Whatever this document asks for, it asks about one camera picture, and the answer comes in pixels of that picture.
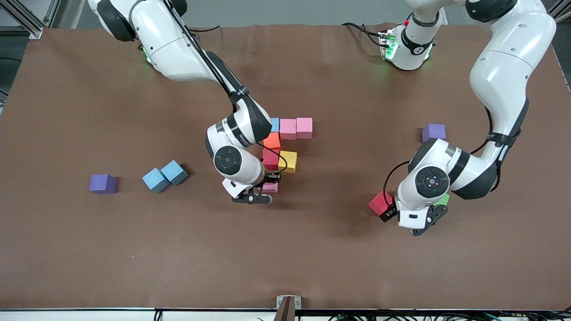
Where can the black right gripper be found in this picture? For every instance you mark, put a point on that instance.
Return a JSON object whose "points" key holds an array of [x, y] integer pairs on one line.
{"points": [[272, 178]]}

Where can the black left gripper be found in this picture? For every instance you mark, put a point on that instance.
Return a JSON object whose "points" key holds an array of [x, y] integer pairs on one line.
{"points": [[389, 214]]}

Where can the pink foam cube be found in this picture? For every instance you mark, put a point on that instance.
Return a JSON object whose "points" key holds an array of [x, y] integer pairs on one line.
{"points": [[304, 128], [288, 129], [270, 188]]}

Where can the red foam cube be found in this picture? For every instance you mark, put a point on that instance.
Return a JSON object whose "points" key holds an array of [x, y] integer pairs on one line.
{"points": [[270, 159], [379, 203]]}

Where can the yellow foam cube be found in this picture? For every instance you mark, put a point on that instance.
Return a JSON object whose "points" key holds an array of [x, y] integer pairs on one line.
{"points": [[289, 161]]}

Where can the orange foam cube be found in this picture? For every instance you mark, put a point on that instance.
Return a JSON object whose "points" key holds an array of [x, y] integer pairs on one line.
{"points": [[273, 141]]}

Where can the blue foam cube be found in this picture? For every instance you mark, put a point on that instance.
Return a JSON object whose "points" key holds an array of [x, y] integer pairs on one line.
{"points": [[155, 180], [174, 172], [275, 125]]}

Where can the arm base connector plate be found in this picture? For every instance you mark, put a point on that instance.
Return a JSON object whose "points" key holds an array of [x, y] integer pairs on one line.
{"points": [[387, 44]]}

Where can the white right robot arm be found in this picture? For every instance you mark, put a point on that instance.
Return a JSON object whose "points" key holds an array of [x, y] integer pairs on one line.
{"points": [[178, 49]]}

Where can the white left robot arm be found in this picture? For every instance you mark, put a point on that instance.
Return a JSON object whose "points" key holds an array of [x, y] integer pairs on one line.
{"points": [[508, 67]]}

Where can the green foam cube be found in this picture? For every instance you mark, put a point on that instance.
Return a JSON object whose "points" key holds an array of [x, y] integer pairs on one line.
{"points": [[443, 199]]}

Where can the brown table mat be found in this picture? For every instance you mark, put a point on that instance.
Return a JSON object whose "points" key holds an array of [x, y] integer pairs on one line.
{"points": [[267, 267]]}

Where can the purple foam cube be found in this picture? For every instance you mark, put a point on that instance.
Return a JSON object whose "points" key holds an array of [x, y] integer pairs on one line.
{"points": [[103, 183], [434, 133]]}

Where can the grey metal bracket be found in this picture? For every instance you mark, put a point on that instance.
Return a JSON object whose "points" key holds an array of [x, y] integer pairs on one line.
{"points": [[288, 305]]}

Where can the aluminium frame post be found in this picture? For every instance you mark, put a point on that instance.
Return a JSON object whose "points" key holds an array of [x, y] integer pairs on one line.
{"points": [[31, 24], [563, 5]]}

